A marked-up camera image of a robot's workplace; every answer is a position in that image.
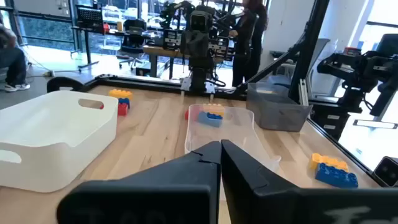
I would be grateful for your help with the black drawer cabinet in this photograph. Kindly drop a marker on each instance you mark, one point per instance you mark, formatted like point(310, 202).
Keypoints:
point(329, 124)

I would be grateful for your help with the wooden background table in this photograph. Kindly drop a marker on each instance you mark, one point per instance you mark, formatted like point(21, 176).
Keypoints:
point(155, 51)

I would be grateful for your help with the black table-level camera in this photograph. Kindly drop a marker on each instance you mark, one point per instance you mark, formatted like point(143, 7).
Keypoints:
point(387, 171)

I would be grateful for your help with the blue toy building block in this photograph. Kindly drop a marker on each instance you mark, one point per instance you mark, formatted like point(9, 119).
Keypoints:
point(335, 177)
point(124, 102)
point(211, 119)

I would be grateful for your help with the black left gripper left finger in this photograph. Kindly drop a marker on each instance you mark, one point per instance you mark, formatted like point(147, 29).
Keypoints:
point(155, 199)

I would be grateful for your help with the clear plastic bin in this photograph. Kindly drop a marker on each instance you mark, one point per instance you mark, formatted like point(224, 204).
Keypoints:
point(236, 130)

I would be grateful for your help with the grey plastic bin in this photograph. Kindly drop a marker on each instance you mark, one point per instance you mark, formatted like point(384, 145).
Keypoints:
point(276, 112)

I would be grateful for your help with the person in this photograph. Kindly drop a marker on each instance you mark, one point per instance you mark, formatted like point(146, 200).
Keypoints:
point(14, 62)
point(245, 46)

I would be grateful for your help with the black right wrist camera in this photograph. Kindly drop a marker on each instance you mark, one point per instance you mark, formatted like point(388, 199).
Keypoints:
point(199, 21)

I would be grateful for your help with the black office chair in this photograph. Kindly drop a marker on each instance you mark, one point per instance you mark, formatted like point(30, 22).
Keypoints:
point(133, 40)

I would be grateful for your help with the black perforated panel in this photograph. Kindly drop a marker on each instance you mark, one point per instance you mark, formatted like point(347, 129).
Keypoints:
point(90, 17)

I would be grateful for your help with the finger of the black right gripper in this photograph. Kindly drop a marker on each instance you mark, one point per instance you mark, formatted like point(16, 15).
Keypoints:
point(188, 43)
point(202, 45)

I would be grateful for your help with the yellow toy building block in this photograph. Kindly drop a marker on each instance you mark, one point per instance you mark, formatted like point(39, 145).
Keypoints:
point(328, 161)
point(214, 109)
point(121, 93)

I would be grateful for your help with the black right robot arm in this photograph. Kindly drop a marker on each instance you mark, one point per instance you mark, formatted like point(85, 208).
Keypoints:
point(200, 71)

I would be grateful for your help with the white plastic bin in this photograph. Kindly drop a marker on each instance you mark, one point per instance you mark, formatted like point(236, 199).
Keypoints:
point(46, 124)

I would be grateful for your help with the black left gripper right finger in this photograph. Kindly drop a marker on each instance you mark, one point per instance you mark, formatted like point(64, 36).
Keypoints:
point(280, 205)

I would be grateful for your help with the black background robot arm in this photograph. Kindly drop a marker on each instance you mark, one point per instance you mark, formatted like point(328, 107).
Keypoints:
point(174, 12)
point(357, 71)

